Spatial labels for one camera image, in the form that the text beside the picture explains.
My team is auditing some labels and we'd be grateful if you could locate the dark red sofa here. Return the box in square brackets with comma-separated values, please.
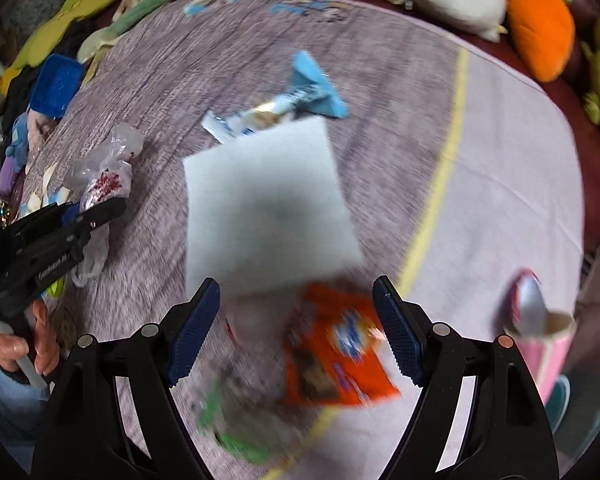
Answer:
[250, 0, 600, 261]

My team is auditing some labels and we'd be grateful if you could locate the orange snack packet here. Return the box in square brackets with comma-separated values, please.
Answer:
[282, 282, 401, 407]

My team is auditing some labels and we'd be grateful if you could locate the orange carrot plush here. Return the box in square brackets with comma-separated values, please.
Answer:
[508, 0, 577, 83]

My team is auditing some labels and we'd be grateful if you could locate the blue plastic container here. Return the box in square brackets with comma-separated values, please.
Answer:
[30, 55, 86, 120]

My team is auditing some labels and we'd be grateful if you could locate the clear plastic bag green print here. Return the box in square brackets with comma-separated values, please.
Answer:
[195, 365, 311, 466]

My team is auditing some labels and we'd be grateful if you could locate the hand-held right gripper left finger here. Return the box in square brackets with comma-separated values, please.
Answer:
[30, 277, 221, 480]

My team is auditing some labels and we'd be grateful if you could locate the grey printed tablecloth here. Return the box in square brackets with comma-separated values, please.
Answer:
[10, 0, 586, 480]

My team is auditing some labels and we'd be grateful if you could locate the person's left hand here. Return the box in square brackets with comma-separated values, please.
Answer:
[0, 297, 63, 386]

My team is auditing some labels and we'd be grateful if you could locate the teal trash bin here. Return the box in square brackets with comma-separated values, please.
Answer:
[544, 377, 572, 433]

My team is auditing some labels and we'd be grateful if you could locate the pink paper cup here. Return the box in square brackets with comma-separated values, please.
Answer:
[502, 268, 578, 406]

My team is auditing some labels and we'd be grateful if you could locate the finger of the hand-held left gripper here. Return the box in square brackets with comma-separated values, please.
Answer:
[10, 202, 83, 236]
[55, 197, 127, 251]

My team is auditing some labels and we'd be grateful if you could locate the yellow plush toy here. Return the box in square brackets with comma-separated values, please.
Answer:
[0, 0, 123, 83]

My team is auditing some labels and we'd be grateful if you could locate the purple plush toy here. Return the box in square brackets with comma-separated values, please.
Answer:
[0, 110, 43, 196]

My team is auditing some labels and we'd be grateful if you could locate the person's left forearm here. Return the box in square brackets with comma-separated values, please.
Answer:
[0, 360, 51, 456]

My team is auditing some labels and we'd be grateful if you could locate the white paper sheet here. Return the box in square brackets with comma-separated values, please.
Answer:
[182, 117, 366, 306]

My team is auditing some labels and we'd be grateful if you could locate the light blue snack packet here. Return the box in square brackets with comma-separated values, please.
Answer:
[201, 51, 350, 144]

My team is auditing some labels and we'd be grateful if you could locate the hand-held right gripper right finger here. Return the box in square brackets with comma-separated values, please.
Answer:
[372, 276, 561, 480]

